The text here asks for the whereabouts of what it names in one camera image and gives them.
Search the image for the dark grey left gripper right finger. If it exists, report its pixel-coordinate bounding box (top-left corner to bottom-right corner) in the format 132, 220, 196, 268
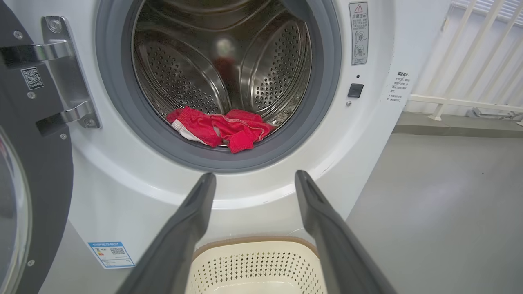
295, 170, 398, 294

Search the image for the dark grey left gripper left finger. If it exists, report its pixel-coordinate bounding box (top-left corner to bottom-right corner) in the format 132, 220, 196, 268
116, 172, 217, 294

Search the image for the red and white garment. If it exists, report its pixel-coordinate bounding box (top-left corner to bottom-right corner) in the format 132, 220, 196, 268
166, 106, 275, 154

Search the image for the black round glass washer door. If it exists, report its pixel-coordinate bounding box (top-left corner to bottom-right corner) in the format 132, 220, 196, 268
0, 2, 74, 294

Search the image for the white front-load washing machine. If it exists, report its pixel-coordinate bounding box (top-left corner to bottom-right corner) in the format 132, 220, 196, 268
6, 0, 452, 270

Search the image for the cream perforated laundry basket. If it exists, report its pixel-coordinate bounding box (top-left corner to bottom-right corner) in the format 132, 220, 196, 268
186, 237, 327, 294

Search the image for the chrome door hinge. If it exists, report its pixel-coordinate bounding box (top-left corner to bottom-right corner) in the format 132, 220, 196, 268
0, 16, 101, 129

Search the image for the blue energy label sticker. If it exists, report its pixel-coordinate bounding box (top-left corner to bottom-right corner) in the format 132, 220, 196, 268
88, 242, 136, 269

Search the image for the black text notice sticker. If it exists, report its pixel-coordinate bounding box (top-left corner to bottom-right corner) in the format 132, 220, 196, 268
386, 71, 411, 102

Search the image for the perforated steel drum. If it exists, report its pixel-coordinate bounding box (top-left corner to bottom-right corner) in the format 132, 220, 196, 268
132, 0, 312, 149

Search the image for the white metal railing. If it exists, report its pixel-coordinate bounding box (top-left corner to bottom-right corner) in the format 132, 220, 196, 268
405, 0, 523, 123

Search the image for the grey warning sticker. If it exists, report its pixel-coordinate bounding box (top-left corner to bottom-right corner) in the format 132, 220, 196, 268
349, 2, 369, 66

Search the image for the white QR code sticker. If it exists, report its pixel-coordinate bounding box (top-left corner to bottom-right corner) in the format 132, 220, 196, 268
21, 67, 45, 91

